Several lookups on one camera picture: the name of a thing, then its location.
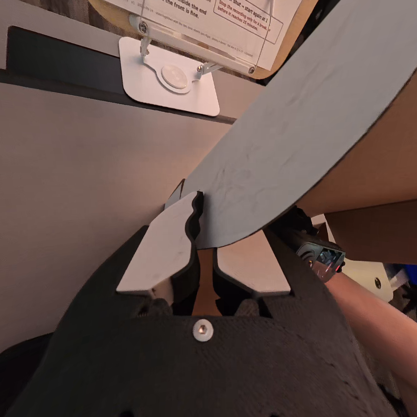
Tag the white cardboard box with lid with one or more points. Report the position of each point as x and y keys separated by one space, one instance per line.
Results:
x=286 y=130

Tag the white metal document stand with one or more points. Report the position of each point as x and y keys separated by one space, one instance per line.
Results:
x=163 y=81

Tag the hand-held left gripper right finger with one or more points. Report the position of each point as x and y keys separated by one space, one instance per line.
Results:
x=257 y=267

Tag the rounded wooden board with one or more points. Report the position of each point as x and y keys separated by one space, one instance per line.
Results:
x=293 y=42

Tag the white metal bracket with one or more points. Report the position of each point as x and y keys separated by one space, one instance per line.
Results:
x=365 y=277

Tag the person's right forearm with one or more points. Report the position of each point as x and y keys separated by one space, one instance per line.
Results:
x=365 y=309

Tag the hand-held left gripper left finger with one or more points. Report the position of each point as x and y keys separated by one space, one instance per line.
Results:
x=156 y=254

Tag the blue plastic item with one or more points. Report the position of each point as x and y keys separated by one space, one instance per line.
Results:
x=402 y=277

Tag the printed instruction sheet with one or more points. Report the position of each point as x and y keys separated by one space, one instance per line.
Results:
x=208 y=22

